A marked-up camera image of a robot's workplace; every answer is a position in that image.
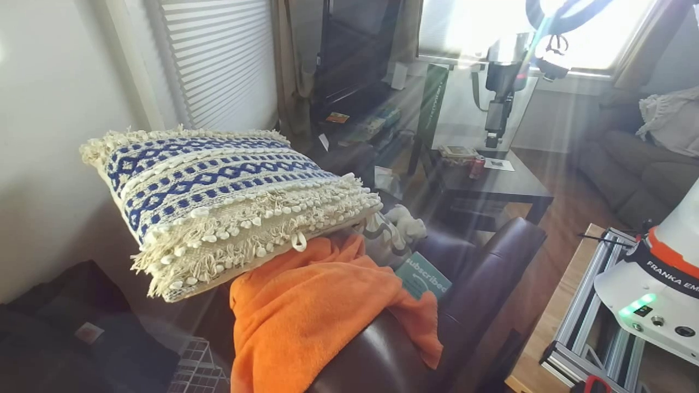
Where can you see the dark coffee table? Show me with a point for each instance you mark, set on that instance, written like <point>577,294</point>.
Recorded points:
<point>491,188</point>

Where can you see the red can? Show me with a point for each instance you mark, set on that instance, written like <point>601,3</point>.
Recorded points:
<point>477,167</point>

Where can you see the red clamp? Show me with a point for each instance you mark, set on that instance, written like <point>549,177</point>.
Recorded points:
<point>592,385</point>

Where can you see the brown leather sofa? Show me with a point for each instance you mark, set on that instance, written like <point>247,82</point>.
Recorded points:
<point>480,273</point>

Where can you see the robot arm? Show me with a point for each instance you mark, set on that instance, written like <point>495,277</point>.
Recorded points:
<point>663,295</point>

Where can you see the brown curtain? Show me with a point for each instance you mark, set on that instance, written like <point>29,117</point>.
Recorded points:
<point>292,71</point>
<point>652,49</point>

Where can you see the dark bag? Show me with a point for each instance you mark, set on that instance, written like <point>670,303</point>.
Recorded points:
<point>60,333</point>

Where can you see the white window blinds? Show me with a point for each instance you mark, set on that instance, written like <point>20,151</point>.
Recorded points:
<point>224,60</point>

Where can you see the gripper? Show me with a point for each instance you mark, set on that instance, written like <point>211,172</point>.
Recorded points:
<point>499,109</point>

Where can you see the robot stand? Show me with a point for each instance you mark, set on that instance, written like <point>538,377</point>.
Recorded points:
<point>584,305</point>

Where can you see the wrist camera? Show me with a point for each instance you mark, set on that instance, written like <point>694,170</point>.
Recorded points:
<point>554,68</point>

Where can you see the white paper card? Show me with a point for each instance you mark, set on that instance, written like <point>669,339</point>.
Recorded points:
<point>498,164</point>

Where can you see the cream blanket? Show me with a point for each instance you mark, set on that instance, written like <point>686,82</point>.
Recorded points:
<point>671,120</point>

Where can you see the green cardboard box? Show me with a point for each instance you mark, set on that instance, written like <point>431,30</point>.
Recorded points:
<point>433,106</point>

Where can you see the teal book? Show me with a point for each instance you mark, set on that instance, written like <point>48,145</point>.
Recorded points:
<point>423,275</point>

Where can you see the stack of books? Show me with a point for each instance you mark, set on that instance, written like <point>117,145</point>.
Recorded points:
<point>457,153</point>

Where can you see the grey sofa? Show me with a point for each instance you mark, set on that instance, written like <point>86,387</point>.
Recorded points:
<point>633,169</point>

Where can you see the bright window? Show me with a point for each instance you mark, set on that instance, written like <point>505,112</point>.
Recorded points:
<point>469,27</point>

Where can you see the blue and cream fringed pillow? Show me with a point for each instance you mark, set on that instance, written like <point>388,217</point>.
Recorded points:
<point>218,202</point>

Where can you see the orange towel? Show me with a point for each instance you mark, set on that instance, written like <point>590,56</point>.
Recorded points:
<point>306,311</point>

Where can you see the white and grey stuffed toy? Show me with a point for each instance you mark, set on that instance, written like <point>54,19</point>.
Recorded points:
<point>393,229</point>

